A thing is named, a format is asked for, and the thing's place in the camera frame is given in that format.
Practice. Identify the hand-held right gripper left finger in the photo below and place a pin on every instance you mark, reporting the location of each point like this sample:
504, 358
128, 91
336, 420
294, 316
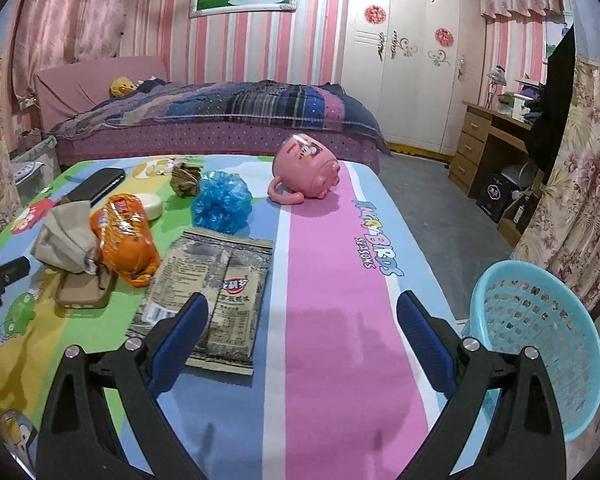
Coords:
177, 345

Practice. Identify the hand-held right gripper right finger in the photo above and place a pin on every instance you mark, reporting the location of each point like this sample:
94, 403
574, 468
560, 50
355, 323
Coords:
427, 345

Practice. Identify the brown case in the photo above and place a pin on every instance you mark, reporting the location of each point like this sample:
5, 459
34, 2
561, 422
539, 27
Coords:
80, 292

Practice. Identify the grey snack packet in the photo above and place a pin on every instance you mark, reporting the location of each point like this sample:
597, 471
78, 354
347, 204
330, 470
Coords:
190, 270

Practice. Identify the orange snack packet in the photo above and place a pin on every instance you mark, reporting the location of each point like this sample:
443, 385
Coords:
125, 245

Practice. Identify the white soap bar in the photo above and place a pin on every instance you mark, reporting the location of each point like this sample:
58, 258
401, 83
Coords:
154, 206

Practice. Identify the light blue plastic basket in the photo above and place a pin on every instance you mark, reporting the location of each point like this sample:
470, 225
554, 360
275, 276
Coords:
580, 360

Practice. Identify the cartoon printed sheet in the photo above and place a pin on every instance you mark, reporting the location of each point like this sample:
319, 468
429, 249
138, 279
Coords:
330, 285

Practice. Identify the black case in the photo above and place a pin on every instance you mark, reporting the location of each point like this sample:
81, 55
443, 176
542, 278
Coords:
100, 182

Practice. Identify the cardboard box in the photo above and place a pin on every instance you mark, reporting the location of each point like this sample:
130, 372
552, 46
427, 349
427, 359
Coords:
512, 222

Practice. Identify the black box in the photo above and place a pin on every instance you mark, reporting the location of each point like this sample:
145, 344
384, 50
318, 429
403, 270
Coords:
494, 196

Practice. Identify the pink headboard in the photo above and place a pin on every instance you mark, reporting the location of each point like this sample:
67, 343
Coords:
80, 85

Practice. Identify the bed with purple dotted skirt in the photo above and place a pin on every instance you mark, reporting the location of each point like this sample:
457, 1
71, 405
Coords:
180, 141

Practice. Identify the wooden desk with drawers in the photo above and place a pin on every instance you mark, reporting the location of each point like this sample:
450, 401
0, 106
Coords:
472, 145

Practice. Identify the pink cup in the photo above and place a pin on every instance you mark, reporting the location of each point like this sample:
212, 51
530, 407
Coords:
310, 175

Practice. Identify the yellow plush toy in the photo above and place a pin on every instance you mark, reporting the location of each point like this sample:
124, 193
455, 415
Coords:
122, 87

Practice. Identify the white wardrobe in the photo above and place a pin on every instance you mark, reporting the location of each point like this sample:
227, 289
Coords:
410, 100

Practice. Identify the plaid blanket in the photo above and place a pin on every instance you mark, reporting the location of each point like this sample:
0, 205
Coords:
260, 102

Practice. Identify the pink curtain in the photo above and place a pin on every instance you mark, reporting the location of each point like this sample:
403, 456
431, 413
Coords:
80, 10

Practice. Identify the black panel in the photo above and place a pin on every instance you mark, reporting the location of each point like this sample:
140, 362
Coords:
555, 110

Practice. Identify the desk lamp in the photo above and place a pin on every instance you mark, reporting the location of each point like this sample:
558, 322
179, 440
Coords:
496, 77

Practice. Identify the red round sticker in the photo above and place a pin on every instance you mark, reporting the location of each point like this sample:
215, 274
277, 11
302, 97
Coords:
374, 14
444, 37

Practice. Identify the small wall picture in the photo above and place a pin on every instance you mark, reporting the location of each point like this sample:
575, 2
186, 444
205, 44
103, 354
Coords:
555, 40

